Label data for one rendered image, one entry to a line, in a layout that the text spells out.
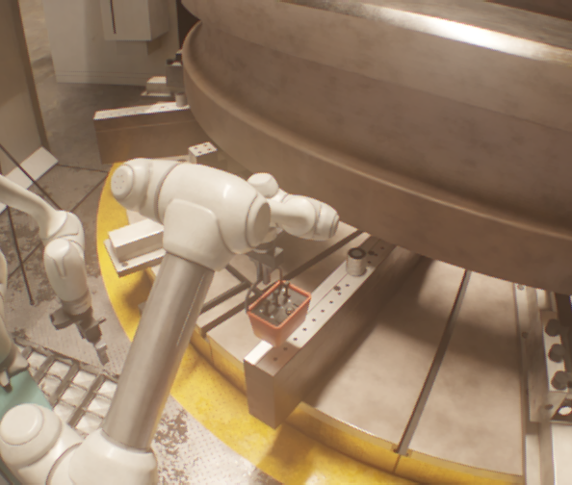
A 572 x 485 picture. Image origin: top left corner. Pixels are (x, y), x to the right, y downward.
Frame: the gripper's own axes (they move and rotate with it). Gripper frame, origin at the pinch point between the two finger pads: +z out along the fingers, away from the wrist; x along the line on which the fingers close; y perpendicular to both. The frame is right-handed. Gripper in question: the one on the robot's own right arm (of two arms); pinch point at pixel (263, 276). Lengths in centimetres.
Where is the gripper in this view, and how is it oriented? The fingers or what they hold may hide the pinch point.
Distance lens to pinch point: 174.4
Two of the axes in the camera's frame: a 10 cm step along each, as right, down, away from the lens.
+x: 8.0, 3.8, -4.7
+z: 0.0, 7.8, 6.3
